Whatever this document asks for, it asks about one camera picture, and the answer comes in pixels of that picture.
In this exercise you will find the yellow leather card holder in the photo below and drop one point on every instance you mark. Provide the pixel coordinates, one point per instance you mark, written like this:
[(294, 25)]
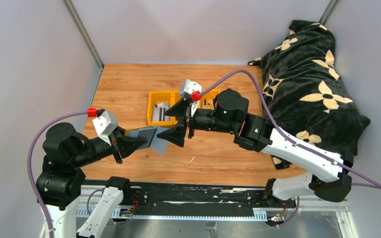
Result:
[(153, 142)]

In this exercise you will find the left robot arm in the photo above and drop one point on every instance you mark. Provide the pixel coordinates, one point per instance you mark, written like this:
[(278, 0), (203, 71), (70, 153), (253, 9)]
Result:
[(59, 184)]

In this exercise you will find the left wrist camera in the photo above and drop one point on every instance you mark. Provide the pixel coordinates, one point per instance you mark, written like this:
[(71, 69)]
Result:
[(104, 125)]

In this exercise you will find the gold cards stack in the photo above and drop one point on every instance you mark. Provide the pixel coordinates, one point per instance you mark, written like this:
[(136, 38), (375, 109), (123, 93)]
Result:
[(207, 104)]

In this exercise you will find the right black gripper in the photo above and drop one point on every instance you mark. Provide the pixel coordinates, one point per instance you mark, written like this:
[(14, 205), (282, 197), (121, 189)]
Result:
[(182, 109)]

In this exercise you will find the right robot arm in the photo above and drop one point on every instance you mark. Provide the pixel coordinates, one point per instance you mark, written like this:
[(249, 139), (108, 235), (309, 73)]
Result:
[(326, 176)]

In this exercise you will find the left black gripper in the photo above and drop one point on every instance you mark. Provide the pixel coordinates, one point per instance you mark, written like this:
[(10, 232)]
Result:
[(126, 145)]

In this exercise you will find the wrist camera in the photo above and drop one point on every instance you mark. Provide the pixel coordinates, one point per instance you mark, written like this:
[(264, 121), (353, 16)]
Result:
[(104, 125), (192, 89)]

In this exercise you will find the white cards stack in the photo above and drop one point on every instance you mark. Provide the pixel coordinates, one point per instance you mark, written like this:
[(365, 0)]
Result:
[(158, 113)]

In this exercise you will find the right yellow bin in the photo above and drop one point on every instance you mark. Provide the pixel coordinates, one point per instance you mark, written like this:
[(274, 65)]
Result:
[(210, 95)]

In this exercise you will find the black floral blanket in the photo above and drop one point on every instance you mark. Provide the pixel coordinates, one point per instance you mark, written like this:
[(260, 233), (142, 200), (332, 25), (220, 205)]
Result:
[(305, 95)]

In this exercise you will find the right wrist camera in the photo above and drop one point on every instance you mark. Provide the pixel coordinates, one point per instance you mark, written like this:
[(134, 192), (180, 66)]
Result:
[(192, 89)]

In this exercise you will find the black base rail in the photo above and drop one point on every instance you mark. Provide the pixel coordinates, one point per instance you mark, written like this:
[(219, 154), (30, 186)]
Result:
[(199, 200)]

